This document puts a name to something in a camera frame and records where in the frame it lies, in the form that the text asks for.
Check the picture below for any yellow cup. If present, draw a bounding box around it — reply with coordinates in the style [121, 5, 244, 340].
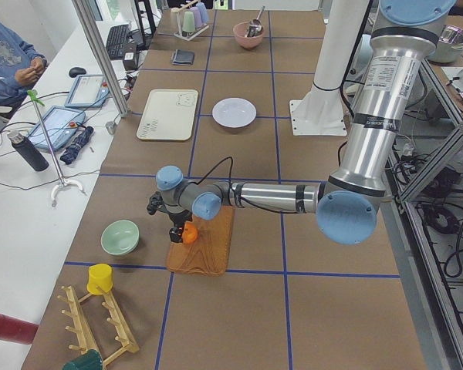
[86, 264, 113, 295]

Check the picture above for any near blue teach pendant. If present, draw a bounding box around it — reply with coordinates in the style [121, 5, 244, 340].
[29, 106, 86, 151]

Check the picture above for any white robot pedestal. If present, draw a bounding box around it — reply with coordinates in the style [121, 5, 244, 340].
[289, 0, 370, 136]

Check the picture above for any white plate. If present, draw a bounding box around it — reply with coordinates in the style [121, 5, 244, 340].
[212, 97, 256, 129]

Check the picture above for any black keyboard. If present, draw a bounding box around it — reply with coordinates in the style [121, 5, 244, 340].
[105, 24, 130, 60]

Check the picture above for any purple cup on rack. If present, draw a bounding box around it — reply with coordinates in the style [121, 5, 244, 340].
[189, 2, 209, 28]

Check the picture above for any green cup on rack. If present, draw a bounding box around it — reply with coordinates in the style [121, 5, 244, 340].
[182, 11, 196, 35]

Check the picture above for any blue teach pendant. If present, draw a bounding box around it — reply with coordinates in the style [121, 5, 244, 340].
[64, 75, 110, 109]
[29, 106, 86, 151]

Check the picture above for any dark green cup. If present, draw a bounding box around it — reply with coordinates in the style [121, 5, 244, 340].
[62, 349, 103, 370]

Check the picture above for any dark folded cloth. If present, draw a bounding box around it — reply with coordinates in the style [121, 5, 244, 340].
[171, 49, 194, 66]

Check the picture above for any orange fruit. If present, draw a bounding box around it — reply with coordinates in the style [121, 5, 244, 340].
[181, 222, 198, 244]

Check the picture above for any metal scoop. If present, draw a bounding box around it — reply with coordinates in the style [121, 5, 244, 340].
[245, 5, 265, 38]

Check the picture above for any cream plastic tray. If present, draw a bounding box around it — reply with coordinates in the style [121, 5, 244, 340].
[136, 89, 198, 141]

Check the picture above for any black computer mouse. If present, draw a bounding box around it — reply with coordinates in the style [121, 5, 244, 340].
[69, 67, 86, 78]

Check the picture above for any red cylinder cup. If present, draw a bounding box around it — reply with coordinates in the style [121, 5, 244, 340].
[0, 314, 39, 345]

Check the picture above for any wooden tray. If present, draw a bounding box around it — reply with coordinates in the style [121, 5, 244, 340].
[166, 206, 235, 277]

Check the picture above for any person in blue hoodie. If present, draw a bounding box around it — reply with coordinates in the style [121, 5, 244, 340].
[0, 23, 47, 107]

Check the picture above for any aluminium frame post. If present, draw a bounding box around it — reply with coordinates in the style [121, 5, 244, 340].
[72, 0, 129, 118]

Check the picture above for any green bowl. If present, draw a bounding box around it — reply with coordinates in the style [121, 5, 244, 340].
[100, 220, 140, 256]

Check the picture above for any steel pot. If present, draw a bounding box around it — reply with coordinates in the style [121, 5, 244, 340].
[428, 25, 463, 64]

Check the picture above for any wooden cup rack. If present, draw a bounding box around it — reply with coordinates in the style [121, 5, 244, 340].
[57, 285, 140, 369]

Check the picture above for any folded navy umbrella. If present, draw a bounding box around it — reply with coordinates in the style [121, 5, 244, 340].
[60, 126, 94, 165]

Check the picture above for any white stand with green clip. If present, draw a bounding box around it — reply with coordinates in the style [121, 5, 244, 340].
[27, 89, 86, 207]

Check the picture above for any far blue teach pendant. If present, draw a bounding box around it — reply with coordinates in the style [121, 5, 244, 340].
[64, 75, 110, 109]

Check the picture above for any pink bowl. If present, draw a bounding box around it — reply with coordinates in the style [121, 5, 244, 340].
[232, 22, 265, 49]

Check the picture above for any black box on desk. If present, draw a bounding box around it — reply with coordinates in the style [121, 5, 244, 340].
[123, 52, 139, 71]

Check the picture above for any white cup rack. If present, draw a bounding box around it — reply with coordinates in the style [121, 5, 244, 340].
[171, 0, 210, 41]

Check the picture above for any black water bottle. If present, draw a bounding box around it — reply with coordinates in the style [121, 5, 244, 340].
[8, 130, 49, 172]

